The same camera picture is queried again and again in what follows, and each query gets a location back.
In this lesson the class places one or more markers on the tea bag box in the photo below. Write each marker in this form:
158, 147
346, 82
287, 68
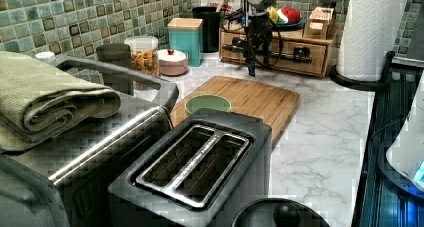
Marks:
320, 22

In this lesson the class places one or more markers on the black two-slot toaster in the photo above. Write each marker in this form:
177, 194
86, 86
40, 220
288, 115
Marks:
200, 174

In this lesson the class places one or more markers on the green bowl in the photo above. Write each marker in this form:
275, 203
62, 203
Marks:
213, 102

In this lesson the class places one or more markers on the white lidded bowl red knob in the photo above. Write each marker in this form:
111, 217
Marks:
172, 62

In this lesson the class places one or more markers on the black paper towel holder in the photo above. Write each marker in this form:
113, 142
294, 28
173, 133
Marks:
373, 86

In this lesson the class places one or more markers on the black drawer handle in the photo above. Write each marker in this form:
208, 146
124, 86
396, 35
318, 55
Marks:
239, 45

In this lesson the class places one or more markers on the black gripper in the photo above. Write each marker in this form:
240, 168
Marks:
258, 32

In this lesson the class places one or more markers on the black utensil holder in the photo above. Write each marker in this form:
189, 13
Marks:
210, 27

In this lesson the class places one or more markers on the teal canister with wooden lid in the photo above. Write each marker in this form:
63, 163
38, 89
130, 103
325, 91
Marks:
185, 35

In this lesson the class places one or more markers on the yellow toy lemon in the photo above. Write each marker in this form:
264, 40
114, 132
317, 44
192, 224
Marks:
273, 14

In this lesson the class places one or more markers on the black round pot lid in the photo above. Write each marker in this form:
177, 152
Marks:
278, 212

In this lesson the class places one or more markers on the clear pasta jar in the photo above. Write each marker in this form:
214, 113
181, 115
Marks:
144, 54

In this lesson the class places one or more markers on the bamboo cutting board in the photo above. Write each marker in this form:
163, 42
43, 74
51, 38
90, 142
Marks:
274, 105

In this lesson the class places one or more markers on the toy watermelon slice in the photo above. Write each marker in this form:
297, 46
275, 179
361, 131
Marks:
288, 15

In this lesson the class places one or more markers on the dark grey cup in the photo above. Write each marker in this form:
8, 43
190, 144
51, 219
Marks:
117, 54

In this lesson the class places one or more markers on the folded beige towel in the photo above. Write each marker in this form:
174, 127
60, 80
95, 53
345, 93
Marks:
39, 101

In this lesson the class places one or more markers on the wooden drawer box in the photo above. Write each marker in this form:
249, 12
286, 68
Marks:
292, 52

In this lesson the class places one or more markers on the white paper towel roll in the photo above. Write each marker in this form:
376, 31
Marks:
370, 30

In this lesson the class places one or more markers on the stainless steel toaster oven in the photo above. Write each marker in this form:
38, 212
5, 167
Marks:
63, 181

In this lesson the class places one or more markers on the white cap bottle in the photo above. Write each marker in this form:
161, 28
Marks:
46, 57

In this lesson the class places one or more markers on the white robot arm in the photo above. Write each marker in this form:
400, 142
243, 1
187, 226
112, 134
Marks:
256, 7

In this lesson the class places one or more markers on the blue plate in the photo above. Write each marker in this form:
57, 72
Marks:
298, 24

